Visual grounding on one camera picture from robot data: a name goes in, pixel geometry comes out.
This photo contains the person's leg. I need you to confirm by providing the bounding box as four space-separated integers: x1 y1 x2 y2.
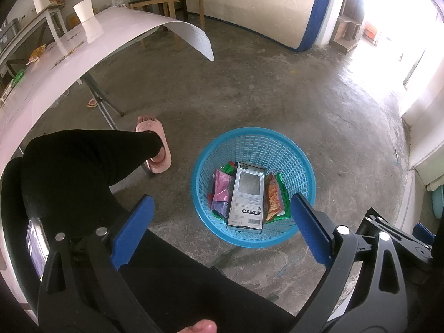
19 116 167 250
69 229 295 333

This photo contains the metal pot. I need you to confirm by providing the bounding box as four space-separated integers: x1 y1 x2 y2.
0 19 19 47

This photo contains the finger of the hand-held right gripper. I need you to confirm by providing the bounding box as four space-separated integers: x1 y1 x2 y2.
413 223 436 245
357 207 415 248

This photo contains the pink slipper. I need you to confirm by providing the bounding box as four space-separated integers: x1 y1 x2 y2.
135 116 173 175

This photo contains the purple foil packet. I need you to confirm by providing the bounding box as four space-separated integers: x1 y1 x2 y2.
208 168 236 216

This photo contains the orange snack packet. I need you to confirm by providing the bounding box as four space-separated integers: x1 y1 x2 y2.
27 44 47 65

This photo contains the grey cable box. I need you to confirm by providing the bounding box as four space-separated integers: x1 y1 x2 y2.
226 162 268 234

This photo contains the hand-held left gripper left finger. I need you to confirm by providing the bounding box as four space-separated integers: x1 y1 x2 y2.
37 195 155 333

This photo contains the person's right leg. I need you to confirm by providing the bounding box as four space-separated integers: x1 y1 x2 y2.
69 229 295 333

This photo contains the person's left leg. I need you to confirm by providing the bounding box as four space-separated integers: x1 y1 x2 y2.
19 116 167 250

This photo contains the white side table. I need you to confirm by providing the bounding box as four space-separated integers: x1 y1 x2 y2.
0 7 68 77

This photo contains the blue plastic basket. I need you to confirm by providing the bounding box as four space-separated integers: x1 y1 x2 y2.
191 127 316 248

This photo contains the white paper cup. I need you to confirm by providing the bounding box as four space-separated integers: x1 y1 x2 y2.
73 0 95 24

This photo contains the wooden shelf unit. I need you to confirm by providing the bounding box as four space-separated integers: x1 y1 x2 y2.
333 0 363 54

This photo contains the white mattress blue edge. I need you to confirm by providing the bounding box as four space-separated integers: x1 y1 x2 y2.
184 0 339 52

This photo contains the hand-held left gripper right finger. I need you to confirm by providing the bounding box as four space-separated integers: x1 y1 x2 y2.
291 192 408 333

